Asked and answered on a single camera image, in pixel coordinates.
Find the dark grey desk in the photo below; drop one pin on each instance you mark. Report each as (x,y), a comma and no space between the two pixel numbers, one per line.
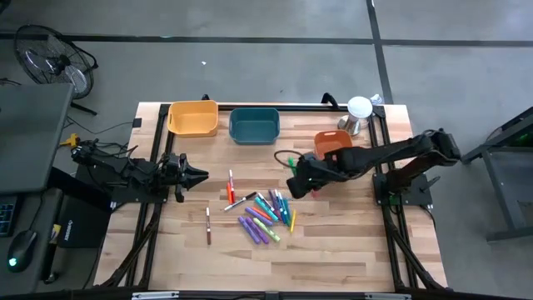
(39,208)

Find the grey raised desk panel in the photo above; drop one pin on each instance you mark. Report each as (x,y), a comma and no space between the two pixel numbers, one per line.
(33,137)

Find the teal highlighter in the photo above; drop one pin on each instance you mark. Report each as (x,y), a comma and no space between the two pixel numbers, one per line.
(266,209)

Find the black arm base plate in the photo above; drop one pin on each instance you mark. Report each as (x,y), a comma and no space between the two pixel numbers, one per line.
(137,196)
(418,196)

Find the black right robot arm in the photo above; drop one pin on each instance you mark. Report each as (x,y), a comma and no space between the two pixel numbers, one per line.
(375,154)

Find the yellow plastic bin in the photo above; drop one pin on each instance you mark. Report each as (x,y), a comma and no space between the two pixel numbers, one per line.
(193,125)

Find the black computer mouse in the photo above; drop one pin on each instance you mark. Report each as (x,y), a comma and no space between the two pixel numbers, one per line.
(21,250)

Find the black floor fan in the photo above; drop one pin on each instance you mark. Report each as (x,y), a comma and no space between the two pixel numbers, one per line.
(54,62)

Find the teal plastic bin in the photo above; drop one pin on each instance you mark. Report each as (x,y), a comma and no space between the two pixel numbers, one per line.
(254,133)

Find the silver metal bracket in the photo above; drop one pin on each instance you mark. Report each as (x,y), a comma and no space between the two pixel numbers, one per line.
(387,296)
(155,295)

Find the black backlit keyboard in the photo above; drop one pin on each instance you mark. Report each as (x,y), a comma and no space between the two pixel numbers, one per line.
(6,214)

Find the light green highlighter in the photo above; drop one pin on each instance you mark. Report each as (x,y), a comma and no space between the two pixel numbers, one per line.
(266,229)

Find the white dark capped marker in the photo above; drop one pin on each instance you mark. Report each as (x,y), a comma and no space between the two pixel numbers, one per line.
(265,201)

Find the orange highlighter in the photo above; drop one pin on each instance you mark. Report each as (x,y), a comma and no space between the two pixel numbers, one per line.
(261,213)

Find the white crumpled wrapper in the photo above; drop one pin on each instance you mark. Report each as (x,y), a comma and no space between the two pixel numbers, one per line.
(377,99)

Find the dark grey metal cart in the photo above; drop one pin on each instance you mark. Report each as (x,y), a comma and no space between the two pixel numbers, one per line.
(496,179)

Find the black controller box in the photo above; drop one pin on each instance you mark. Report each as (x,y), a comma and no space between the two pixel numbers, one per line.
(89,186)

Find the black box white logo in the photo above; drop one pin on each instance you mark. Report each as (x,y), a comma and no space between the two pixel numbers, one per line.
(83,227)

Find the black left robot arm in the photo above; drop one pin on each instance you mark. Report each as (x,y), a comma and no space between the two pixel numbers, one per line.
(125,168)

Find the orange thin marker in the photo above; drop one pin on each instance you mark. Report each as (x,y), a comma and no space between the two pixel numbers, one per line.
(228,194)

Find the orange plastic bin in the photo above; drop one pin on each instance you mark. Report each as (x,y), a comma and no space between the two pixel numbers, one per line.
(329,139)

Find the black aluminium table frame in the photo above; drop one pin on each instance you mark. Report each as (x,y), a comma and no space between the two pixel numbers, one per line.
(300,108)

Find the small black clamp block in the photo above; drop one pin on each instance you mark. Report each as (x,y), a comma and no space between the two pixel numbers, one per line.
(137,123)

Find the black white marker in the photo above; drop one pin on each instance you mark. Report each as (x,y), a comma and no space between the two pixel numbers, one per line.
(239,202)

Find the yellow marker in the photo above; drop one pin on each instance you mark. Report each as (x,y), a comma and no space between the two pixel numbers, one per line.
(293,221)

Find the blue white marker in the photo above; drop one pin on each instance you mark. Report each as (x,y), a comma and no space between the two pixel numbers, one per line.
(280,206)

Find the pink marker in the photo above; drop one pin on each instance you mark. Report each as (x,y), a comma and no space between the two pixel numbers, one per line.
(315,193)

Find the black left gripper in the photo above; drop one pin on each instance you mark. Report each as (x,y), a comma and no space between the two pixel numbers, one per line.
(180,171)

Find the teal green thin marker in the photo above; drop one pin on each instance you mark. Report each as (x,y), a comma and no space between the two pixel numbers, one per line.
(286,210)

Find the purple highlighter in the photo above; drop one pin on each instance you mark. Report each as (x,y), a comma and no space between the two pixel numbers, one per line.
(257,230)
(248,229)
(258,216)

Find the yellow power plug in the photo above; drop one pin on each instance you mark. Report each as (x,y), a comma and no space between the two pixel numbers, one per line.
(71,140)

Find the brown white marker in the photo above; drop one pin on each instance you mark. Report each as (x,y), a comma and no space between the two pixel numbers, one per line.
(208,227)

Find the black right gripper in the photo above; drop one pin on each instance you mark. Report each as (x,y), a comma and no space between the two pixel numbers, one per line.
(300,183)

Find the yellow black card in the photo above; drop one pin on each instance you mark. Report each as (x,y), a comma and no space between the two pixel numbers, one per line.
(54,233)

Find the red white marker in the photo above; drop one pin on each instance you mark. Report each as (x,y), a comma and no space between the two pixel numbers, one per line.
(231,183)

